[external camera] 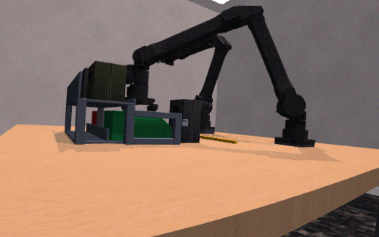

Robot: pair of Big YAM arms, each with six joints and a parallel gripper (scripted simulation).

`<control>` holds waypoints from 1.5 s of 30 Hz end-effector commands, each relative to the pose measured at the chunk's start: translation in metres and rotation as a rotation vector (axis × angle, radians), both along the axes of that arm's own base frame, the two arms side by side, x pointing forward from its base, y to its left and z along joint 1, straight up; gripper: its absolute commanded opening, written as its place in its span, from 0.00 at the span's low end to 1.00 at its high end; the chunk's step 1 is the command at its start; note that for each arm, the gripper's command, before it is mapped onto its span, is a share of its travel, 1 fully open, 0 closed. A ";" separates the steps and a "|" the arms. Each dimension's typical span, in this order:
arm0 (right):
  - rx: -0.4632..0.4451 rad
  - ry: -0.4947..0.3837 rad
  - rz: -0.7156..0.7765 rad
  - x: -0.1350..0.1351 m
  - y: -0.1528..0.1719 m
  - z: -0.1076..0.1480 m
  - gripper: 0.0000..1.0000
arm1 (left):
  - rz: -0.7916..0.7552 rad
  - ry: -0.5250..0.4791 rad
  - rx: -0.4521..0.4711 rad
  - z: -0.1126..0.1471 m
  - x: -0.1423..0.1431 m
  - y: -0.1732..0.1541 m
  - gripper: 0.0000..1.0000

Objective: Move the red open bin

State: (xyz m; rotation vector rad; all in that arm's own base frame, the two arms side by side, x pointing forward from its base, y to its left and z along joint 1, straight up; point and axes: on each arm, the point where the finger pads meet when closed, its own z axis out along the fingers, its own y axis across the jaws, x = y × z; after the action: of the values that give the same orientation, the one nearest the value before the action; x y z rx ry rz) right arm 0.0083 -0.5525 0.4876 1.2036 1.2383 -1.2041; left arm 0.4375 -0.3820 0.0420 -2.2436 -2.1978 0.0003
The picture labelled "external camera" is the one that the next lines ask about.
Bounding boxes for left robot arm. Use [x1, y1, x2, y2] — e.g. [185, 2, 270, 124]
[126, 6, 315, 145]

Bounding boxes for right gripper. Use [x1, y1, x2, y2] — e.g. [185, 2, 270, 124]
[157, 57, 174, 65]

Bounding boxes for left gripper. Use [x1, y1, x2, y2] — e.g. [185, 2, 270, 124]
[125, 83, 158, 112]

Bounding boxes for red bin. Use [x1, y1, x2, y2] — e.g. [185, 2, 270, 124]
[91, 111, 97, 125]

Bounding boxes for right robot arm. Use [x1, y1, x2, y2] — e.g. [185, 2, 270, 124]
[167, 34, 232, 130]

